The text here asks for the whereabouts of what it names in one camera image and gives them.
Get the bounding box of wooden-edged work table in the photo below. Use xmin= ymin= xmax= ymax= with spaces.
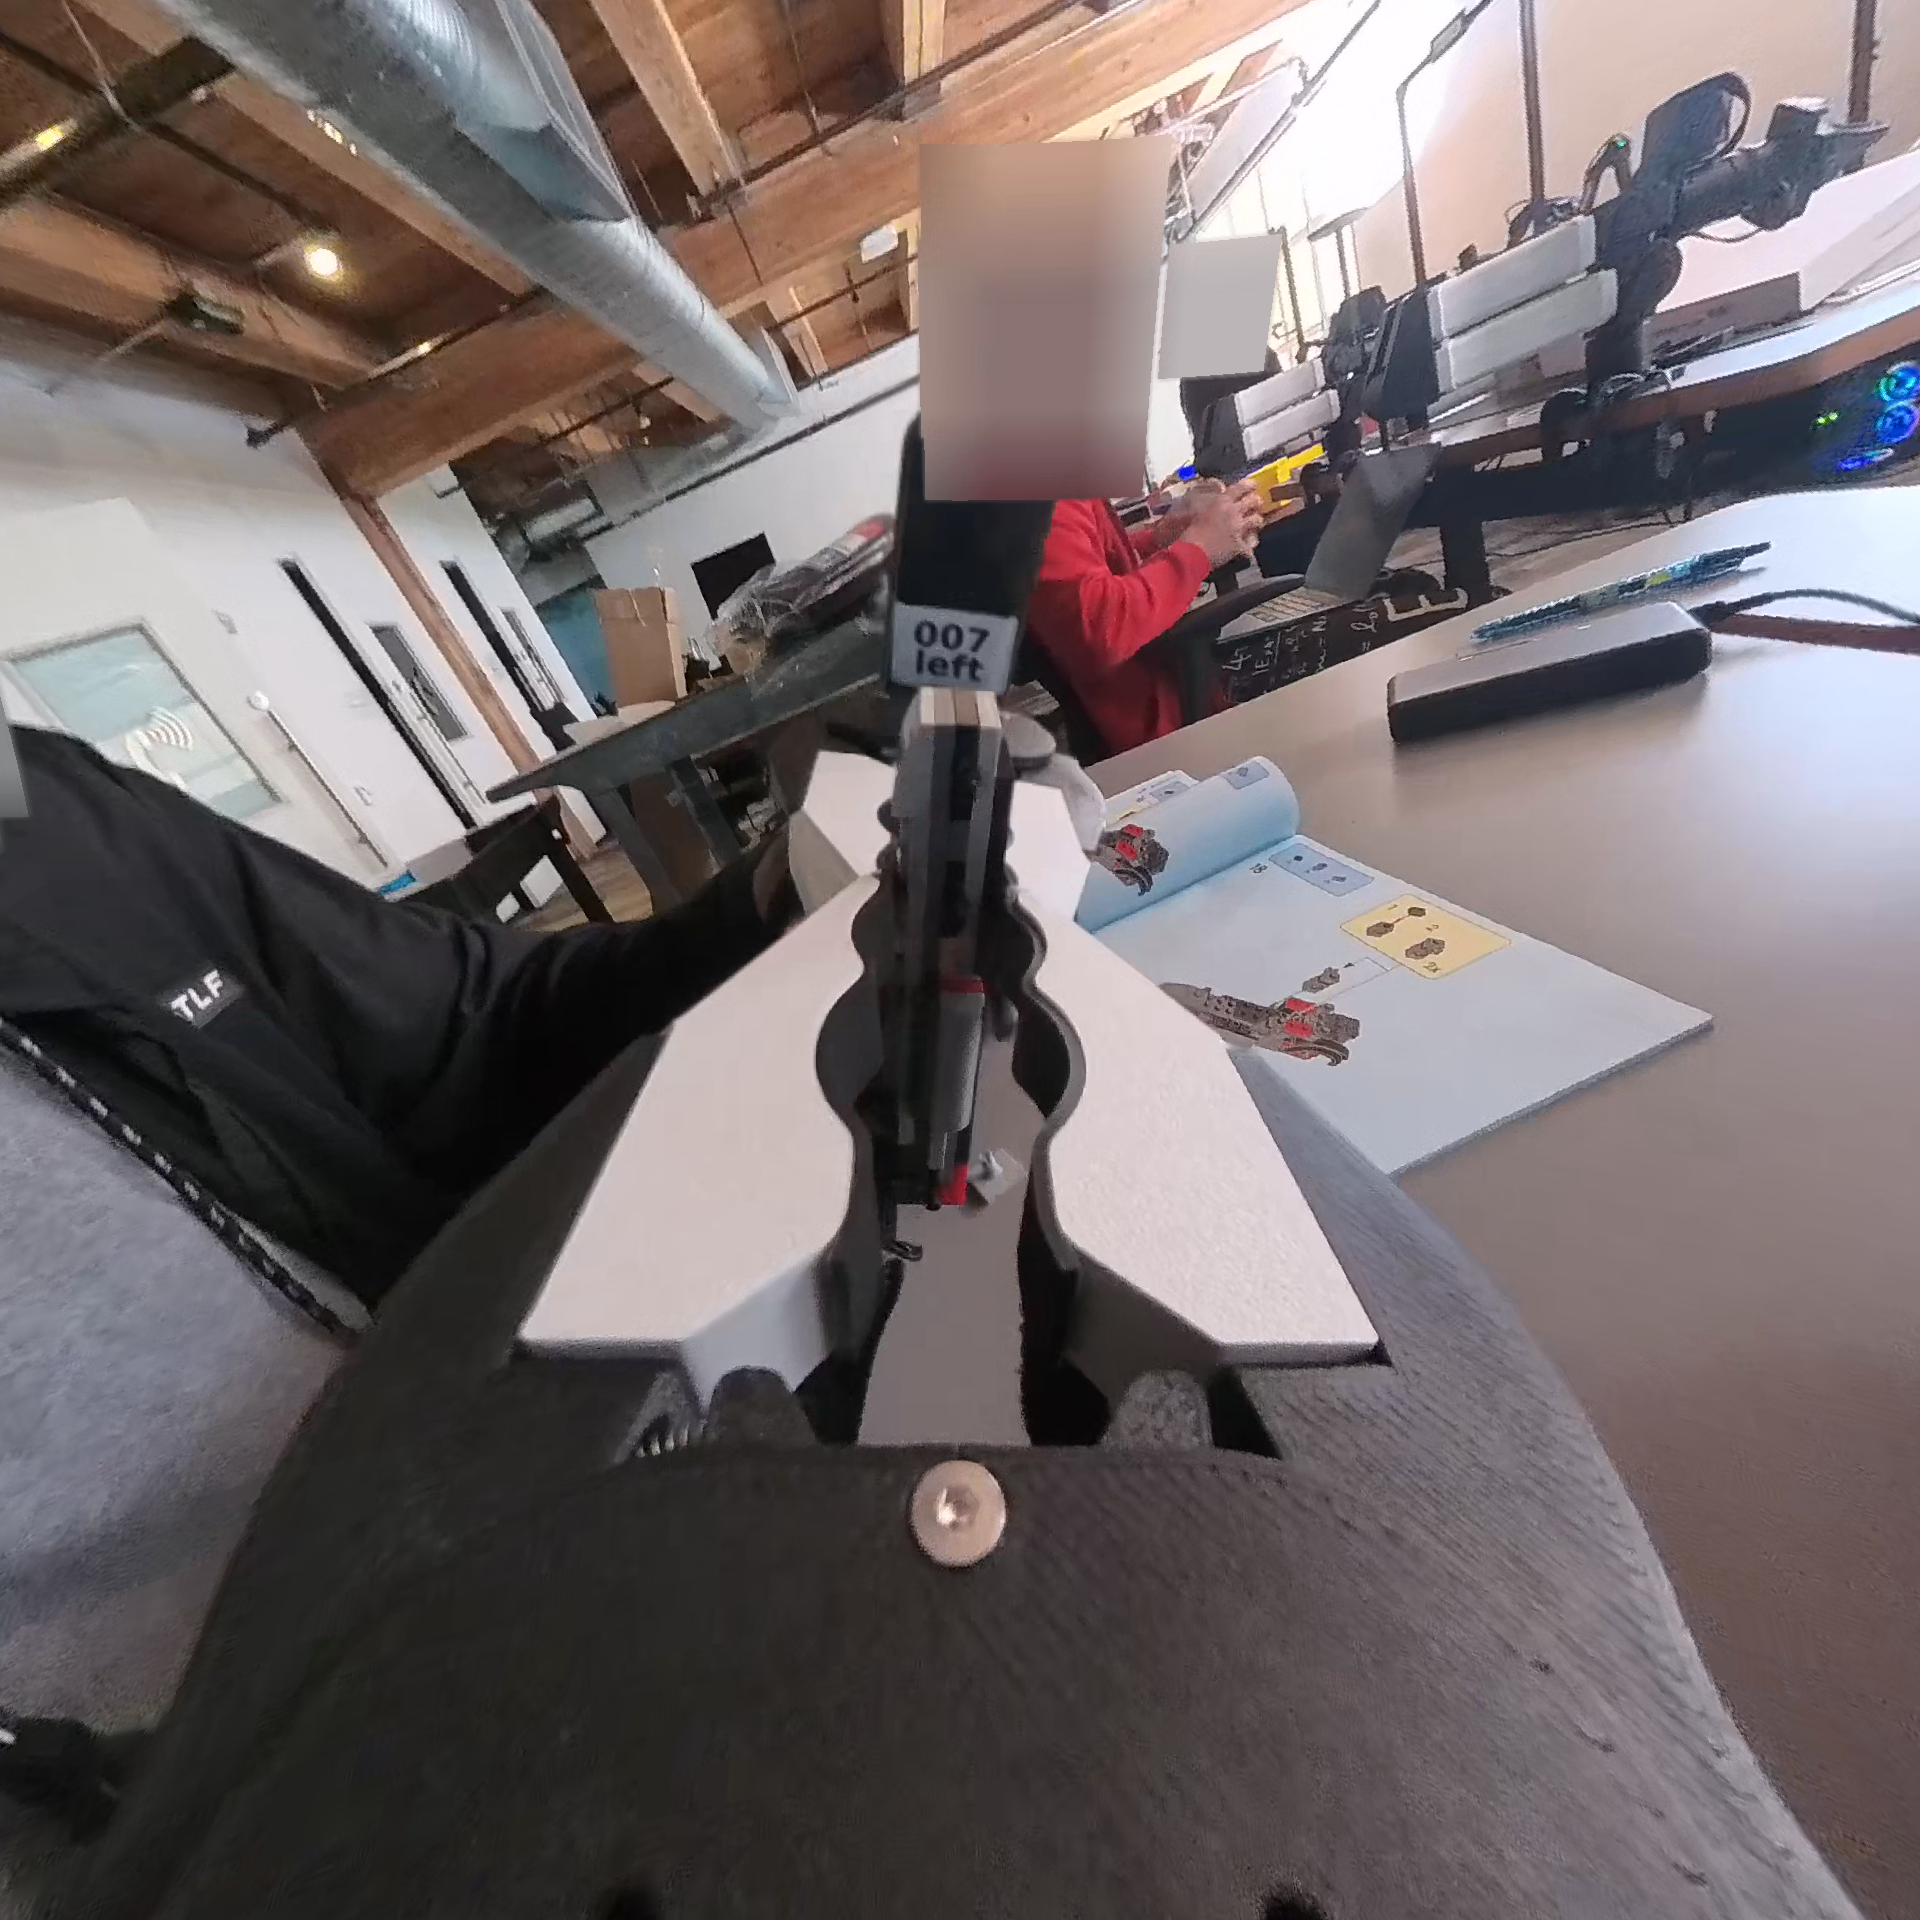
xmin=1425 ymin=285 xmax=1920 ymax=506

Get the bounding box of person's black jacket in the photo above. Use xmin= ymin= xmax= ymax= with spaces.
xmin=0 ymin=725 xmax=667 ymax=1308

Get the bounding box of person's grey shirt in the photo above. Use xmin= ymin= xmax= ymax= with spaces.
xmin=0 ymin=1038 xmax=365 ymax=1920

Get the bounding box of silver ventilation duct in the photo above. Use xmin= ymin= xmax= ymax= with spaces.
xmin=158 ymin=0 xmax=801 ymax=441

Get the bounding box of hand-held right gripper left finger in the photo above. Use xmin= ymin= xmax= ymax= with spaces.
xmin=517 ymin=868 xmax=904 ymax=1409

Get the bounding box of dashed black cord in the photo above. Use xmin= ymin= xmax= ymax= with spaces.
xmin=0 ymin=1016 xmax=365 ymax=1338

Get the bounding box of grey desk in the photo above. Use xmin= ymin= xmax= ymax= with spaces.
xmin=1081 ymin=484 xmax=1920 ymax=1920

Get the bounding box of cardboard box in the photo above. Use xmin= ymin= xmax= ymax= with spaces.
xmin=596 ymin=585 xmax=686 ymax=711

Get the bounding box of person's left forearm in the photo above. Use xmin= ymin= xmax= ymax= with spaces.
xmin=454 ymin=832 xmax=813 ymax=1088

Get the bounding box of clear plastic wrapped bundle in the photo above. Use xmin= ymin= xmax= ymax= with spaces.
xmin=716 ymin=509 xmax=898 ymax=632

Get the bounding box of black computer monitor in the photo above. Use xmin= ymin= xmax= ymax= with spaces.
xmin=693 ymin=538 xmax=780 ymax=617

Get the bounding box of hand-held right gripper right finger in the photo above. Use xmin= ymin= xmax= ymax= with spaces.
xmin=996 ymin=885 xmax=1378 ymax=1423

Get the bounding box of black cloth with white writing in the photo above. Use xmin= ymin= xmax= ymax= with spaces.
xmin=1213 ymin=579 xmax=1480 ymax=711

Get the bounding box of black cable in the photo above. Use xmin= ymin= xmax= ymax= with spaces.
xmin=1696 ymin=589 xmax=1920 ymax=659

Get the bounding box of blue pen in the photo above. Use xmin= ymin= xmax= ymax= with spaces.
xmin=1470 ymin=541 xmax=1771 ymax=644

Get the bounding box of brick instruction booklet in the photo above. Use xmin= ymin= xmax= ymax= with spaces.
xmin=1072 ymin=756 xmax=1714 ymax=1181

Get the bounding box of black power bank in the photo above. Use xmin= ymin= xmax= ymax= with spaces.
xmin=1383 ymin=598 xmax=1714 ymax=745

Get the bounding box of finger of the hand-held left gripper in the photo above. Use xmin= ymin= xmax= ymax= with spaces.
xmin=1002 ymin=756 xmax=1105 ymax=927
xmin=784 ymin=752 xmax=898 ymax=918

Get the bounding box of white flat box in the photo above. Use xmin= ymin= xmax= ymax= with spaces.
xmin=1651 ymin=186 xmax=1920 ymax=355

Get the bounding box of grey brick model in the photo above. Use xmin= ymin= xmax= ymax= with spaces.
xmin=872 ymin=685 xmax=1039 ymax=1269

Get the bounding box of computer tower with rgb fans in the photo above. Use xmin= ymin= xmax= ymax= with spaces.
xmin=1816 ymin=358 xmax=1920 ymax=486

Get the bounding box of grey laptop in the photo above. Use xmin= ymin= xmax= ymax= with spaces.
xmin=1299 ymin=441 xmax=1444 ymax=598

